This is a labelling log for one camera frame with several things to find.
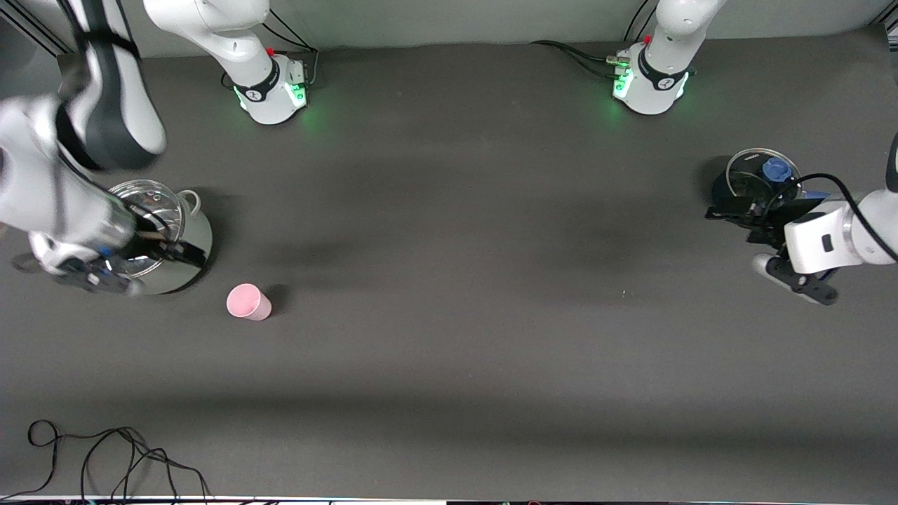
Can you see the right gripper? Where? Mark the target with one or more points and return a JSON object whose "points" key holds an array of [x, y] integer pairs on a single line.
{"points": [[156, 243]]}

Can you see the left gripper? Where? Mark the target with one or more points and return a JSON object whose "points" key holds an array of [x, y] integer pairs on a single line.
{"points": [[763, 216]]}

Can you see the pink plastic cup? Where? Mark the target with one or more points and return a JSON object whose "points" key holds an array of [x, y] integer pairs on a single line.
{"points": [[245, 301]]}

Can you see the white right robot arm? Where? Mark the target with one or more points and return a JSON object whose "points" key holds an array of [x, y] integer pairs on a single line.
{"points": [[112, 119]]}

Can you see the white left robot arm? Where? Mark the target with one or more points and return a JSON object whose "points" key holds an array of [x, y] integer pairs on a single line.
{"points": [[663, 42]]}

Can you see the grey-white stock pot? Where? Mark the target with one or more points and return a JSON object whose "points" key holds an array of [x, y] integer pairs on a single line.
{"points": [[196, 245]]}

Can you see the glass lid with grey knob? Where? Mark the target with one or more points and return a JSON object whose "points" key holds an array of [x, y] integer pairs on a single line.
{"points": [[158, 200]]}

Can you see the dark blue saucepan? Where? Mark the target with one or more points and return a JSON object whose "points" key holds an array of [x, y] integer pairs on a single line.
{"points": [[722, 193]]}

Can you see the glass lid with blue knob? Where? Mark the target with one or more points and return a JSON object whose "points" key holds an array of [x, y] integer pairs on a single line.
{"points": [[751, 172]]}

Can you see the dark grey table mat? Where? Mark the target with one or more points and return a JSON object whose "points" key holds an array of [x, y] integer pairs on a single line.
{"points": [[449, 280]]}

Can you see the black frame rail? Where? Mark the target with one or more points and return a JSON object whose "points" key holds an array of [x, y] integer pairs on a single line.
{"points": [[31, 35], [885, 28]]}

